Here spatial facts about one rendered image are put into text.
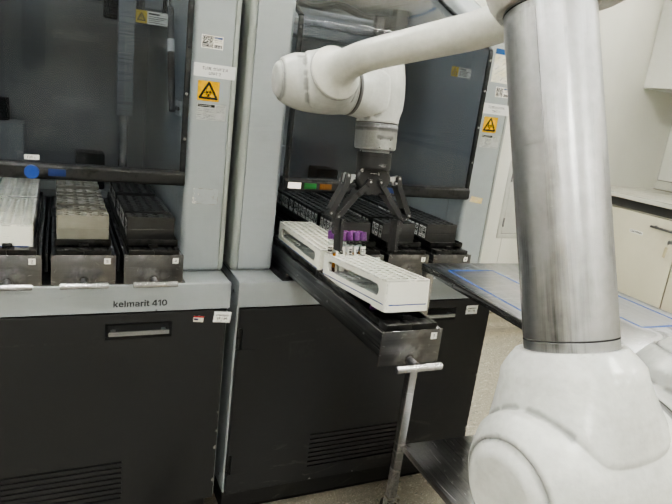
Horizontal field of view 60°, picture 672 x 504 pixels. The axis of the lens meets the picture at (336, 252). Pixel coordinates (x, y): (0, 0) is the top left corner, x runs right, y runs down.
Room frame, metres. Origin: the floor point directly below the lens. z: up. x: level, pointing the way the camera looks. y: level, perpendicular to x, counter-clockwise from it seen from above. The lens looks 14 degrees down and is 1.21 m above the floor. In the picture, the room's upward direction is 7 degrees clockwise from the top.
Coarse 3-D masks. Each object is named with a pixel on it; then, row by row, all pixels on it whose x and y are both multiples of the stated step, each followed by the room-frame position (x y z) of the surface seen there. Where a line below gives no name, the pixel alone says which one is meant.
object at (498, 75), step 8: (496, 56) 1.82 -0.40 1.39; (504, 56) 1.84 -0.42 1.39; (496, 64) 1.82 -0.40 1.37; (504, 64) 1.84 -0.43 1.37; (496, 72) 1.83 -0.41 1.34; (504, 72) 1.84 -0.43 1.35; (496, 80) 1.83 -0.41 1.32; (504, 80) 1.84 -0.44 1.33; (496, 88) 1.83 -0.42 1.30; (504, 88) 1.85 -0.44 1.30; (496, 96) 1.83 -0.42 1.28; (504, 96) 1.85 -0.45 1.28; (488, 120) 1.83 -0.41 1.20; (496, 120) 1.84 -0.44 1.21; (488, 128) 1.83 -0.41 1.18; (488, 136) 1.83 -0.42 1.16; (496, 136) 1.85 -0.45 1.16; (480, 144) 1.82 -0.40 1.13; (488, 144) 1.84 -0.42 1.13; (496, 144) 1.85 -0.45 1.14; (472, 200) 1.83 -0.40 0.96; (480, 200) 1.84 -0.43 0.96
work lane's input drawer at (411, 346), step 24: (288, 264) 1.46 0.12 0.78; (312, 288) 1.31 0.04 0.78; (336, 288) 1.22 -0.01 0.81; (336, 312) 1.18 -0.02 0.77; (360, 312) 1.11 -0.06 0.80; (408, 312) 1.15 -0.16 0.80; (360, 336) 1.08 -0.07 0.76; (384, 336) 1.01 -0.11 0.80; (408, 336) 1.03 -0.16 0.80; (432, 336) 1.06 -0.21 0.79; (384, 360) 1.01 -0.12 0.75; (408, 360) 1.03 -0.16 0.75; (432, 360) 1.06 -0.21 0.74
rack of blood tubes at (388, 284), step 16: (336, 256) 1.28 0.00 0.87; (352, 256) 1.30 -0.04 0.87; (368, 256) 1.31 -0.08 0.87; (336, 272) 1.28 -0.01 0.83; (352, 272) 1.29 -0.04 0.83; (368, 272) 1.12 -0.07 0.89; (384, 272) 1.14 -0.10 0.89; (400, 272) 1.15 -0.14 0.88; (368, 288) 1.22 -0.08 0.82; (384, 288) 1.06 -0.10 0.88; (400, 288) 1.06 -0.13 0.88; (416, 288) 1.08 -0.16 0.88; (384, 304) 1.05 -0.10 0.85; (400, 304) 1.06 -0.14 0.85
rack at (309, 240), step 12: (288, 228) 1.53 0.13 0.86; (300, 228) 1.54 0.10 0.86; (312, 228) 1.57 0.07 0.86; (288, 240) 1.54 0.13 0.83; (300, 240) 1.45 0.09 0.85; (312, 240) 1.43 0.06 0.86; (324, 240) 1.44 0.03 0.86; (300, 252) 1.44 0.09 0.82; (312, 252) 1.52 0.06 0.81; (324, 252) 1.34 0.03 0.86; (312, 264) 1.36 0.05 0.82
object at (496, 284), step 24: (432, 264) 1.50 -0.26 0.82; (456, 264) 1.53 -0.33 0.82; (480, 264) 1.57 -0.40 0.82; (504, 264) 1.60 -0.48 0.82; (456, 288) 1.35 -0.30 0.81; (480, 288) 1.33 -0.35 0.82; (504, 288) 1.36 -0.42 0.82; (504, 312) 1.19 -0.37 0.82; (624, 312) 1.28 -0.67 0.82; (648, 312) 1.31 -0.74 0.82; (624, 336) 1.12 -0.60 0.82; (648, 336) 1.14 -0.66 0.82; (408, 384) 1.48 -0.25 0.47; (408, 408) 1.49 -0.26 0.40; (408, 456) 1.46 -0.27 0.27; (432, 456) 1.45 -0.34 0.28; (456, 456) 1.47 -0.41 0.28; (432, 480) 1.35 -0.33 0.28; (456, 480) 1.36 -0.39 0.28
